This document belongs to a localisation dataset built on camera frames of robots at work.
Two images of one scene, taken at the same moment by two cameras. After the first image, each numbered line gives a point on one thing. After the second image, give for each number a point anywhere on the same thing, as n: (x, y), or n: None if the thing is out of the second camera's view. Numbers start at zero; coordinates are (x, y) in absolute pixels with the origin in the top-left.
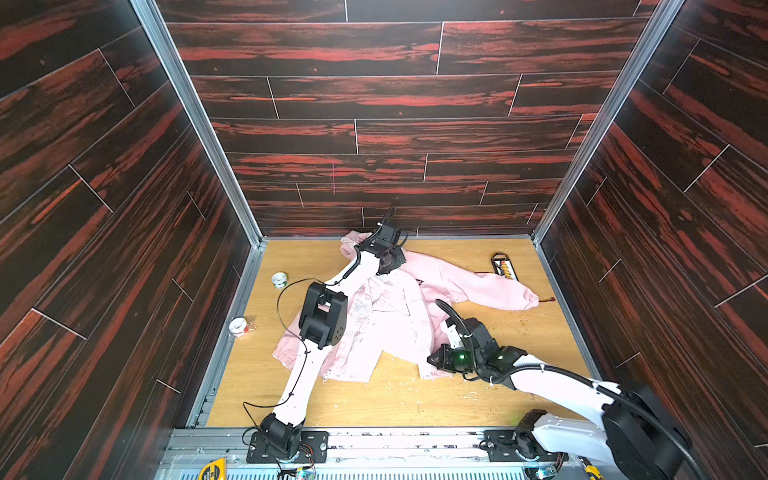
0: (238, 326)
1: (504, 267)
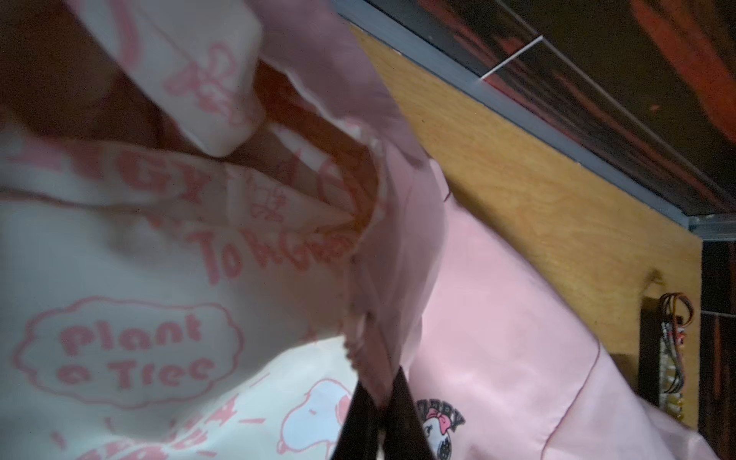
0: None
1: (663, 322)
